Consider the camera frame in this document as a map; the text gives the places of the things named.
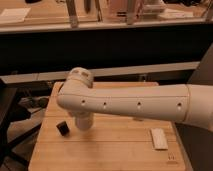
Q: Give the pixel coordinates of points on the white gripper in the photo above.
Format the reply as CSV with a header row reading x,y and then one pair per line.
x,y
80,114

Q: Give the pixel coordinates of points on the metal frame post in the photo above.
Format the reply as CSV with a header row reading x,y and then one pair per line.
x,y
72,13

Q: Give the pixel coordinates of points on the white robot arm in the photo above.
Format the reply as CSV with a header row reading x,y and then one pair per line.
x,y
181,103

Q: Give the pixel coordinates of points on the white paper sheet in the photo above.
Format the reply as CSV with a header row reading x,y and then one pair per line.
x,y
13,15

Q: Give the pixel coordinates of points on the white rectangular sponge block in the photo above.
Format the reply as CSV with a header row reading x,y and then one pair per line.
x,y
159,139

